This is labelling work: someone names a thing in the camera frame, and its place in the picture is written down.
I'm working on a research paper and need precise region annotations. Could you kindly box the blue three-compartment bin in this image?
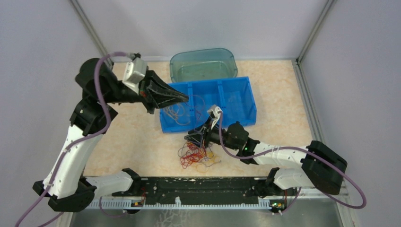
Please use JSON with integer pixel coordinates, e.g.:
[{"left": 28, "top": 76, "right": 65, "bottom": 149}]
[{"left": 159, "top": 77, "right": 257, "bottom": 133}]

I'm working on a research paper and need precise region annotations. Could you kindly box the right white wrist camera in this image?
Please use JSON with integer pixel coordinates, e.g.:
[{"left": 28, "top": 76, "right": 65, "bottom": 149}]
[{"left": 207, "top": 105, "right": 223, "bottom": 129}]

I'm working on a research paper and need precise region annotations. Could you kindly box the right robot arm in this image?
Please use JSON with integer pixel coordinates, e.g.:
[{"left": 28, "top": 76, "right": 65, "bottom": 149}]
[{"left": 184, "top": 119, "right": 348, "bottom": 195}]

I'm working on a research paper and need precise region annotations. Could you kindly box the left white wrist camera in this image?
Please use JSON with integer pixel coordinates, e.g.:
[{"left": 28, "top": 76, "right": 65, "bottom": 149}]
[{"left": 122, "top": 58, "right": 148, "bottom": 95}]

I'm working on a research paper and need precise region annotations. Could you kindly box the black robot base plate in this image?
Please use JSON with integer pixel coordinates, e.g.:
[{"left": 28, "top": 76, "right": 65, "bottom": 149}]
[{"left": 112, "top": 176, "right": 298, "bottom": 207}]

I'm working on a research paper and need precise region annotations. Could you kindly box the grey beige cable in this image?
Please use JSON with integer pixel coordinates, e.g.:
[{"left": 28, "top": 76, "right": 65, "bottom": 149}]
[{"left": 163, "top": 102, "right": 192, "bottom": 127}]

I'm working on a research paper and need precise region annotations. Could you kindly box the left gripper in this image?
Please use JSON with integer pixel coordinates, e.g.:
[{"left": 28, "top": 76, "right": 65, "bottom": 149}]
[{"left": 102, "top": 65, "right": 189, "bottom": 114}]

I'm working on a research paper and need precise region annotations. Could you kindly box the coloured cable pile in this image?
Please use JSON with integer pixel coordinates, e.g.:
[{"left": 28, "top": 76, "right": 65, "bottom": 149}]
[{"left": 178, "top": 139, "right": 221, "bottom": 175}]

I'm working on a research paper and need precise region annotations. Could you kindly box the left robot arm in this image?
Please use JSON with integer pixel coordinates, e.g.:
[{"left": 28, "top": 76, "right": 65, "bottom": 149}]
[{"left": 33, "top": 57, "right": 189, "bottom": 212}]

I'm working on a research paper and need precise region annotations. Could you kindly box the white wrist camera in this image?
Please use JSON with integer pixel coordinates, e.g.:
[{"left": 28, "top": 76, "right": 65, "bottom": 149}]
[
  {"left": 122, "top": 58, "right": 148, "bottom": 95},
  {"left": 207, "top": 105, "right": 223, "bottom": 129}
]

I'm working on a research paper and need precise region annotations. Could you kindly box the white slotted cable duct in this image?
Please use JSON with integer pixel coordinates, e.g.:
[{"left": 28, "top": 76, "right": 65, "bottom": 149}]
[{"left": 87, "top": 199, "right": 272, "bottom": 210}]

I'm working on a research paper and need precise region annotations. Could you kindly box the teal translucent plastic tub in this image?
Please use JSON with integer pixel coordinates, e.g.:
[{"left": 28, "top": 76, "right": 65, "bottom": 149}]
[{"left": 169, "top": 48, "right": 238, "bottom": 83}]

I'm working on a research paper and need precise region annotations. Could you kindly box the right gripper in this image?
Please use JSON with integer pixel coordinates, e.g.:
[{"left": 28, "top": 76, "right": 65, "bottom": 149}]
[{"left": 184, "top": 116, "right": 239, "bottom": 150}]

